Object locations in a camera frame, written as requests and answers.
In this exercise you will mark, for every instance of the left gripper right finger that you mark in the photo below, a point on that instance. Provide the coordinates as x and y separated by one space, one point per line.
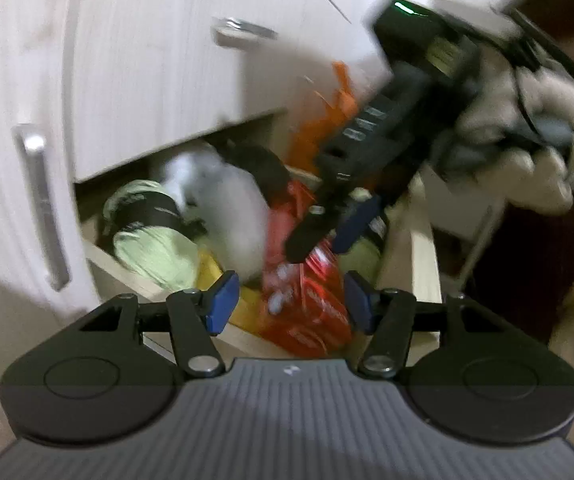
387 315

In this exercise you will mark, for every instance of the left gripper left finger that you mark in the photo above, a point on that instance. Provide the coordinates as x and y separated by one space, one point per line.
196 317

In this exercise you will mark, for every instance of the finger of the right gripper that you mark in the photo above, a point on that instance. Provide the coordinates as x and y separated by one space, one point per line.
316 224
354 222

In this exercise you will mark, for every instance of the green yarn ball right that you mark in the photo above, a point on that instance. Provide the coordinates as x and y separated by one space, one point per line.
363 257

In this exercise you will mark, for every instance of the green yarn ball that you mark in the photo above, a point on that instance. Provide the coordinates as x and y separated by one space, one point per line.
146 233
363 257

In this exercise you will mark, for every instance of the yellow cloth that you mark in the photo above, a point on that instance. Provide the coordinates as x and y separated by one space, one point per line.
225 301

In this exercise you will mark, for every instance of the dark yarn ball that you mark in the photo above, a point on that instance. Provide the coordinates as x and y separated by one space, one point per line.
268 171

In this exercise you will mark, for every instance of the orange fabric bag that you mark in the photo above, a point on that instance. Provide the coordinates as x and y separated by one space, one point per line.
312 134

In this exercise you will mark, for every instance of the white plastic bottle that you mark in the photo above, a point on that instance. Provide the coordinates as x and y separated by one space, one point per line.
228 202

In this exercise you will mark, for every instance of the white plastic shelf rack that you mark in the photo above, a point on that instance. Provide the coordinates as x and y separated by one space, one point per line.
463 219

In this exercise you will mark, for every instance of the green yarn ball left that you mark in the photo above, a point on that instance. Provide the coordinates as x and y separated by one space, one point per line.
146 233

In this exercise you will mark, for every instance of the white cabinet with drawers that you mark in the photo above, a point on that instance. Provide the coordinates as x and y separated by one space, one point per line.
89 85

